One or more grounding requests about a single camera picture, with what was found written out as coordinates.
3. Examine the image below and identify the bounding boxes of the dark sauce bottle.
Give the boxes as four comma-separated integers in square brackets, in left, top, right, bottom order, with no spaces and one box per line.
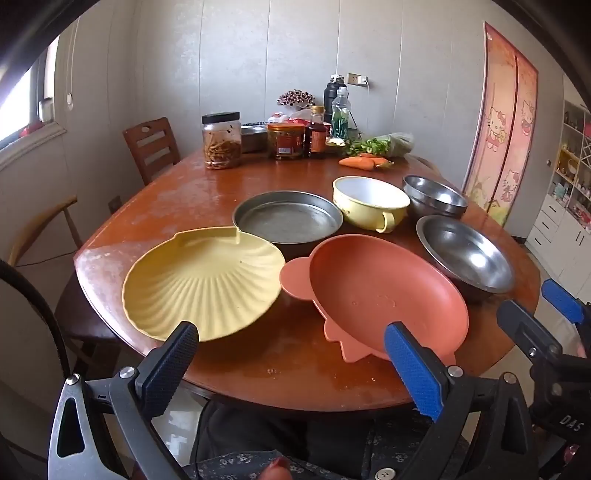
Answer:
[304,106,328,158]

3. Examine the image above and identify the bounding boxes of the bag of green vegetables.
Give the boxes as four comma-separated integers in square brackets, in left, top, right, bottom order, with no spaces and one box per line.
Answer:
[346,132,415,158]

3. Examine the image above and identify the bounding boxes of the clear plastic water bottle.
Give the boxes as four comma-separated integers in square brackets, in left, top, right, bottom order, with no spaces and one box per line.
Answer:
[331,86,351,140]

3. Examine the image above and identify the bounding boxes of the small steel basin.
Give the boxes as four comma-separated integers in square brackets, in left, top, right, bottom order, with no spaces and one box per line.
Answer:
[242,122,267,154]

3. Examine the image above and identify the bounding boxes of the yellow bowl with handle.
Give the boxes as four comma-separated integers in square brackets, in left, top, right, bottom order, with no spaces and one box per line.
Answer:
[332,176,411,234]

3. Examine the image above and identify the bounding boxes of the black camera cable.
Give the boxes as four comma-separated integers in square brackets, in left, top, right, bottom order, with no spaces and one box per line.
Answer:
[0,259,71,384]

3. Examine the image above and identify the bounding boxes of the wall power socket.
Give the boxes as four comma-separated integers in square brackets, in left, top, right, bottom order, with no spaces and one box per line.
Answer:
[346,73,370,88]

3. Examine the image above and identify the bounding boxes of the carrot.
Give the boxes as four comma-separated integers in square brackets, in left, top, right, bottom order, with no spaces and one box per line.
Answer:
[359,153,392,169]
[339,156,376,171]

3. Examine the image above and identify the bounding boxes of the yellow shell-shaped plate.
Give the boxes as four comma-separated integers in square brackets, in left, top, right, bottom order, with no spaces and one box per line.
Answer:
[121,226,286,342]

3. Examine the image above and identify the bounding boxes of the dried flower bouquet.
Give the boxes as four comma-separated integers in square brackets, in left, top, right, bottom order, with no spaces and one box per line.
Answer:
[276,89,315,110]

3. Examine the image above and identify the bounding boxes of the deep steel bowl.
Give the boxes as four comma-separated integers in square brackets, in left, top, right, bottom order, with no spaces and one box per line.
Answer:
[404,175,468,219]

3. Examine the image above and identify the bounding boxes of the carrot front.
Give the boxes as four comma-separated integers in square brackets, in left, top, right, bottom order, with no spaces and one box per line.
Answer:
[339,156,376,171]

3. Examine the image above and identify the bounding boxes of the brown wooden slat chair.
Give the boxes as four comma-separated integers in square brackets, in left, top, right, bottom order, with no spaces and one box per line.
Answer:
[122,117,181,186]

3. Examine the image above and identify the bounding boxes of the large steel bowl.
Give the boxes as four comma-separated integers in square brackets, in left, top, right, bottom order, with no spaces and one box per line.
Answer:
[416,215,515,301]

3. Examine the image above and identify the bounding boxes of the carrot rear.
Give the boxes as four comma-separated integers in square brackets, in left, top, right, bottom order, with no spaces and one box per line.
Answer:
[359,153,392,169]

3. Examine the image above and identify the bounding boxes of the white shelf cabinet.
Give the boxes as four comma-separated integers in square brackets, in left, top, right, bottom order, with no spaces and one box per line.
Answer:
[526,100,590,295]

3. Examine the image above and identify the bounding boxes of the clear jar black lid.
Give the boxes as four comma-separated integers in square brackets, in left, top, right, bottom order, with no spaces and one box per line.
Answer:
[201,111,242,170]

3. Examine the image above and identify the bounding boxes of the steel round pan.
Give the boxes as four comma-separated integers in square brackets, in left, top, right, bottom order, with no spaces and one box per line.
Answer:
[232,190,344,245]

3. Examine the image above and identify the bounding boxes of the window with sill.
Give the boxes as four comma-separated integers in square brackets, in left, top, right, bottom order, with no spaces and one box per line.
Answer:
[1,36,66,168]

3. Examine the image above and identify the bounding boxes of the red chili sauce jar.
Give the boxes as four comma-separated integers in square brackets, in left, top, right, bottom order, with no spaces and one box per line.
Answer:
[266,123,304,160]

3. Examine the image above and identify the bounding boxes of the orange pig-shaped plate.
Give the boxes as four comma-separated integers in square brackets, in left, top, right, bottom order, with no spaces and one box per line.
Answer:
[280,234,469,365]

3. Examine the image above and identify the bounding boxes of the black thermos flask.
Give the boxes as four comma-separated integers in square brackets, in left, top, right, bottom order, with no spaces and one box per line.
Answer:
[324,74,346,123]

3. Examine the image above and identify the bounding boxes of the red tissue pack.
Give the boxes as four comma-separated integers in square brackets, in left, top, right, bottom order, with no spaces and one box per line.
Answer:
[266,109,311,126]

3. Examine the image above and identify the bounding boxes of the curved light wood chair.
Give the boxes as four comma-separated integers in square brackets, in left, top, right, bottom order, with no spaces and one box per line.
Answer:
[7,195,83,267]

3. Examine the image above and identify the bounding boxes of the pink hello kitty door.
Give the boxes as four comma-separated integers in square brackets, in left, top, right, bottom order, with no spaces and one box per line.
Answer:
[464,24,539,225]

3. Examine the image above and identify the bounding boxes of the low wall outlet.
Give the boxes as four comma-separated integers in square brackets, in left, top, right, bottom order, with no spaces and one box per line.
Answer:
[108,195,122,214]

